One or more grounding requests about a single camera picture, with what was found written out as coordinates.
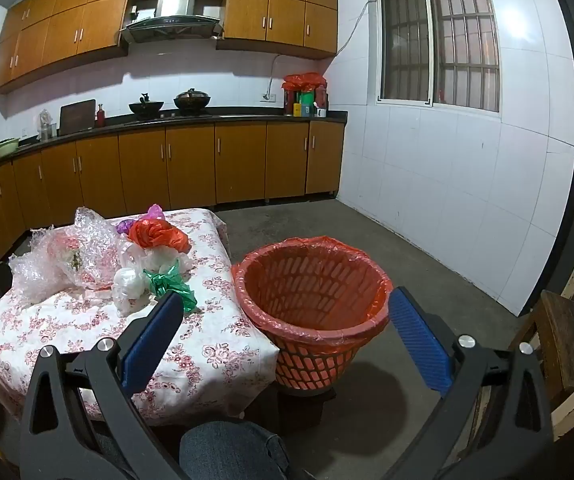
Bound brown wooden chair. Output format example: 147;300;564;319
514;289;574;411

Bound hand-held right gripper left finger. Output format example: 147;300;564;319
19;290;190;480

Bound crumpled red bag cover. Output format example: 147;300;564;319
282;72;329;93

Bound clear bubble wrap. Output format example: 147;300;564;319
9;206;135;306

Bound wooden base cabinets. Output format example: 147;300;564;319
0;121;346;267

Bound gas hob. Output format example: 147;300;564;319
122;110;218;125

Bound floral tablecloth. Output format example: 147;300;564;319
0;208;280;427

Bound black wok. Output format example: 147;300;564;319
128;93;165;120

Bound clear glass jar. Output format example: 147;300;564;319
37;109;58;142

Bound steel range hood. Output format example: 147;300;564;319
119;0;223;43

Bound red plastic bin liner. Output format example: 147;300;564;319
232;235;393;361

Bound barred window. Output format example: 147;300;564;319
367;0;502;120

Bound brown cutting board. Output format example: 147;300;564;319
59;99;96;136

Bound black pot with lid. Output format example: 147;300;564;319
173;88;211;112

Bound emerald green plastic bag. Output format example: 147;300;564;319
143;259;199;314

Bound orange plastic basket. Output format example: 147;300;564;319
232;236;393;393

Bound person's right leg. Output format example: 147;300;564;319
179;420;294;480

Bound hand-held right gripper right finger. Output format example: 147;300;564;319
388;286;554;480

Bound large red plastic bag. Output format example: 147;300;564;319
127;219;190;253

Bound black kitchen countertop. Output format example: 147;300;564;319
0;109;349;177

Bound white power cord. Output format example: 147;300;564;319
266;52;283;97

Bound wooden wall cabinets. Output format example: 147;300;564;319
0;0;339;95

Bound thin wall cable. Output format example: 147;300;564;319
336;0;374;56

